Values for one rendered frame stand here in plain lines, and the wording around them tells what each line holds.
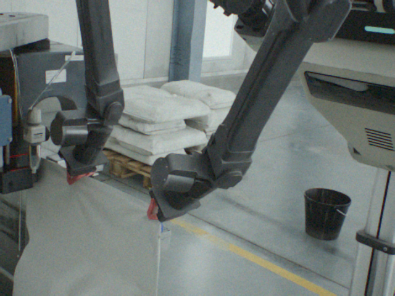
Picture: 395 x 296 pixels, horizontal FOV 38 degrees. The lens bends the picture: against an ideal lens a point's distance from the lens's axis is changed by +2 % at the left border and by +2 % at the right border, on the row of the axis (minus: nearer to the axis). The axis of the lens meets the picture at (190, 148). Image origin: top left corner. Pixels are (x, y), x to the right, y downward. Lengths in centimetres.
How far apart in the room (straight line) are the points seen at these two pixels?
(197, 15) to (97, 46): 601
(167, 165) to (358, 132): 55
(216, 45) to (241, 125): 715
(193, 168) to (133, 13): 596
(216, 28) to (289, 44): 721
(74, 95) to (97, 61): 32
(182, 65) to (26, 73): 607
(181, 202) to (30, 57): 52
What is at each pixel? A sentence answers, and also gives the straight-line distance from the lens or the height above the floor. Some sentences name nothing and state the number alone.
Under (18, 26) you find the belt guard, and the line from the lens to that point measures 126.
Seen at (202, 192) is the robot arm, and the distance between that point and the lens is 103.
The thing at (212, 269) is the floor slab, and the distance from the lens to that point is 321.
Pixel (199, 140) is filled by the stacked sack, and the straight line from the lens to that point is 443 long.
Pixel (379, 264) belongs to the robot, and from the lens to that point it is 153.
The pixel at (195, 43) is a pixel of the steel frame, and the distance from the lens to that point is 717.
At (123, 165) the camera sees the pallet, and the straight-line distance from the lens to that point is 436.
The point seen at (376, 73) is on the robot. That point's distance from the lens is 120.
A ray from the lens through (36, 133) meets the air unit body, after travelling 134.
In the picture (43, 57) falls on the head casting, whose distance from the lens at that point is 138.
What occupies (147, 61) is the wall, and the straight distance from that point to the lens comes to 714.
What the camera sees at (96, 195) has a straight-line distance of 130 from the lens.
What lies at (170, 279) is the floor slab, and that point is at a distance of 308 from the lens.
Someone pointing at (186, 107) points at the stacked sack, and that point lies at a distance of 424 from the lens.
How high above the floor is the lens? 154
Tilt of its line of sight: 17 degrees down
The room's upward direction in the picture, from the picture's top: 5 degrees clockwise
